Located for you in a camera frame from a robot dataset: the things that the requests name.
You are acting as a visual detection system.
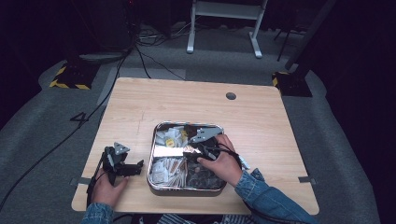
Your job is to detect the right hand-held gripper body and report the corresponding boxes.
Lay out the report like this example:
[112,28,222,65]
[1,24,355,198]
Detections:
[187,127,224,161]

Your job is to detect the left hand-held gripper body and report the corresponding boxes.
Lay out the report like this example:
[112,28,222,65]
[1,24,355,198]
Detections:
[102,142,134,185]

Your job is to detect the square metal divided tray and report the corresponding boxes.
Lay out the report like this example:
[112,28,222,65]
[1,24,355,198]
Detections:
[147,120,228,197]

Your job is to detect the person's right hand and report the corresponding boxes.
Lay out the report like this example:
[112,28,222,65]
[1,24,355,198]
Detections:
[197,133,244,187]

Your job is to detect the person's left hand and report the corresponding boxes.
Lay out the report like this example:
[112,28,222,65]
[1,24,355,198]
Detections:
[91,172,129,208]

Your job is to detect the pile of dark packets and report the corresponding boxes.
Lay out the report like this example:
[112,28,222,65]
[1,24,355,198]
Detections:
[186,161,226,189]

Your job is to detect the pile of white yellow packets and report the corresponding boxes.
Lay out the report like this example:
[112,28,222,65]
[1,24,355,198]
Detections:
[154,124,189,147]

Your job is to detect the pile of brown stick packets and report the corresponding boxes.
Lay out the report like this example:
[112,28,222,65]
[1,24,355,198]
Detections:
[151,156,188,189]

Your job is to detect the grey tape strip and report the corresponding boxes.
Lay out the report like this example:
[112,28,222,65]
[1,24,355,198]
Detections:
[298,175,317,185]
[69,176,92,187]

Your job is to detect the small white strip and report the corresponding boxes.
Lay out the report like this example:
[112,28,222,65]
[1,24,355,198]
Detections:
[238,155,251,171]

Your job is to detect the person's striped shirt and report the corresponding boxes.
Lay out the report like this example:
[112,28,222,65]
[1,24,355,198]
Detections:
[130,213,250,224]

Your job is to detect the grey floor mat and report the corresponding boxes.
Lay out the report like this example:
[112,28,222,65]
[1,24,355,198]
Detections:
[96,66,187,106]

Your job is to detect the black yellow striped base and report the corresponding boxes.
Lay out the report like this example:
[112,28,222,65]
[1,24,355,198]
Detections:
[49,62,101,91]
[271,71,313,98]

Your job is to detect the black stand legs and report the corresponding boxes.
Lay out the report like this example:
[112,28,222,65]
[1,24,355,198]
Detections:
[273,27,307,63]

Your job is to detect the white metal stand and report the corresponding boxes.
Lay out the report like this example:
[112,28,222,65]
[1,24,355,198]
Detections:
[186,0,269,60]

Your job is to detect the black slanted pole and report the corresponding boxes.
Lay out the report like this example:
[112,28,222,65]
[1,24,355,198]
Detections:
[284,0,337,71]

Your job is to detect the right hand-held gripper cable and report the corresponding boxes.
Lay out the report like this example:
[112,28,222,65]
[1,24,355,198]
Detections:
[204,144,245,171]

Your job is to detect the hand-held gripper cable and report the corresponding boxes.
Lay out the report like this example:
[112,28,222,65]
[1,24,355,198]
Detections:
[86,151,109,208]
[204,144,245,171]

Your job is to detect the left hand-held gripper cable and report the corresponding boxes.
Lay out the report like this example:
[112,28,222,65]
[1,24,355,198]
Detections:
[86,151,109,208]

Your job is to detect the long black floor cable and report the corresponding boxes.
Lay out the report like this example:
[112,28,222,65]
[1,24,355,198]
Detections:
[0,46,134,213]

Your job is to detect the thin black floor cable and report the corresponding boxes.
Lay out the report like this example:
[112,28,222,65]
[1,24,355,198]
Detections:
[134,43,187,82]

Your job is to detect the bundle of floor cables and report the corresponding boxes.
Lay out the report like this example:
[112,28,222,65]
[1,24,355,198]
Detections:
[136,21,195,48]

